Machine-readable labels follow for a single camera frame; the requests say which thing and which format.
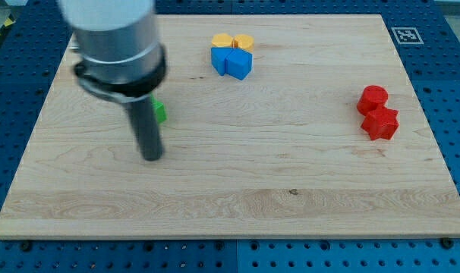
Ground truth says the wooden board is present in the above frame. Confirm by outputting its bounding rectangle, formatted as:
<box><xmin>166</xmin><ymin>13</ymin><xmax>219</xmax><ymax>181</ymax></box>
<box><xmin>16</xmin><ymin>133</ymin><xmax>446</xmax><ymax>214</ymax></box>
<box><xmin>0</xmin><ymin>14</ymin><xmax>460</xmax><ymax>240</ymax></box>

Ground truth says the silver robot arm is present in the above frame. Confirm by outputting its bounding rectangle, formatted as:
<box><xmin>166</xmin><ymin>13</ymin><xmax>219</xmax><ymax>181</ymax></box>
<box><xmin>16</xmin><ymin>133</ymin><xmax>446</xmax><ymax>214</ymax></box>
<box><xmin>57</xmin><ymin>0</ymin><xmax>167</xmax><ymax>161</ymax></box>

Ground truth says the red cylinder block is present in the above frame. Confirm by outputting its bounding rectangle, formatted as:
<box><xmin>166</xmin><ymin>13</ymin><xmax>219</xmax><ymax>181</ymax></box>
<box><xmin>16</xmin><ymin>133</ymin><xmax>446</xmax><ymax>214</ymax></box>
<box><xmin>357</xmin><ymin>85</ymin><xmax>389</xmax><ymax>115</ymax></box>

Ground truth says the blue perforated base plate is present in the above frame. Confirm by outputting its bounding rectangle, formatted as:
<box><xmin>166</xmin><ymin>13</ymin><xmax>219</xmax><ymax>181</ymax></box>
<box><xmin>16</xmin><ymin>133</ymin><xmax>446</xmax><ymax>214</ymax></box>
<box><xmin>0</xmin><ymin>1</ymin><xmax>460</xmax><ymax>272</ymax></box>

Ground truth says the yellow heart block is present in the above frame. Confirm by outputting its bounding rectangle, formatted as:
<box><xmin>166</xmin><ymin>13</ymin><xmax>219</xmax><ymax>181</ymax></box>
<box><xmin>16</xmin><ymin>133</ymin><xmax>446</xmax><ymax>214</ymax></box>
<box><xmin>233</xmin><ymin>34</ymin><xmax>254</xmax><ymax>53</ymax></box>

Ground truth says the blue pentagon block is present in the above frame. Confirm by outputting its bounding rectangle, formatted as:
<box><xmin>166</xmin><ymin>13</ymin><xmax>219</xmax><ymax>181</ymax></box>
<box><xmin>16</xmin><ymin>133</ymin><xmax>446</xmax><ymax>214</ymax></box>
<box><xmin>225</xmin><ymin>49</ymin><xmax>253</xmax><ymax>80</ymax></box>

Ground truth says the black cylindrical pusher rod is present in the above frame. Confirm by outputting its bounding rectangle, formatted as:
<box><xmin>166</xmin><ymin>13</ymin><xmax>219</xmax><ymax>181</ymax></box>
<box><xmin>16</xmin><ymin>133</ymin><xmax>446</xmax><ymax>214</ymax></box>
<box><xmin>126</xmin><ymin>96</ymin><xmax>163</xmax><ymax>161</ymax></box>

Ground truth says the yellow hexagon block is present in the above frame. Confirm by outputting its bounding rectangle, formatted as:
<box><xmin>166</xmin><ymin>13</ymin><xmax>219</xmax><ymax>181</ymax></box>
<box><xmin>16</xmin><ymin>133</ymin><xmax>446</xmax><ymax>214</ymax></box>
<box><xmin>211</xmin><ymin>33</ymin><xmax>234</xmax><ymax>48</ymax></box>

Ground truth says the red star block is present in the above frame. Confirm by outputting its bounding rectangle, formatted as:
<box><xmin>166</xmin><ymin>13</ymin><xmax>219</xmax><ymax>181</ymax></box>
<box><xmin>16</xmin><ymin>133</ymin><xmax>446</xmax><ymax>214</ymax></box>
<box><xmin>361</xmin><ymin>106</ymin><xmax>399</xmax><ymax>140</ymax></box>

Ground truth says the green star block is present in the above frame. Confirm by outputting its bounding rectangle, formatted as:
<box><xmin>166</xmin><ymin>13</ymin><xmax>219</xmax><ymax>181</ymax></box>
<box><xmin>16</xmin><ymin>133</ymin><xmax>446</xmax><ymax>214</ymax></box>
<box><xmin>150</xmin><ymin>96</ymin><xmax>167</xmax><ymax>124</ymax></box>

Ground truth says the blue triangle block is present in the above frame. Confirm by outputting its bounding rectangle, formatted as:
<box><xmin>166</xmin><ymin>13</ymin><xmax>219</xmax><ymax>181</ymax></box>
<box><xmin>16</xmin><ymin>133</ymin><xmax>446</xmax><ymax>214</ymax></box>
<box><xmin>210</xmin><ymin>47</ymin><xmax>233</xmax><ymax>76</ymax></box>

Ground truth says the white fiducial marker tag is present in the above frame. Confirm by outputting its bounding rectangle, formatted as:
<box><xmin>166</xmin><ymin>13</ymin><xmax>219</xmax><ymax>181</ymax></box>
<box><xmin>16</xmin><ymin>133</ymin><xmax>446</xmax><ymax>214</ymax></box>
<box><xmin>392</xmin><ymin>27</ymin><xmax>424</xmax><ymax>45</ymax></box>

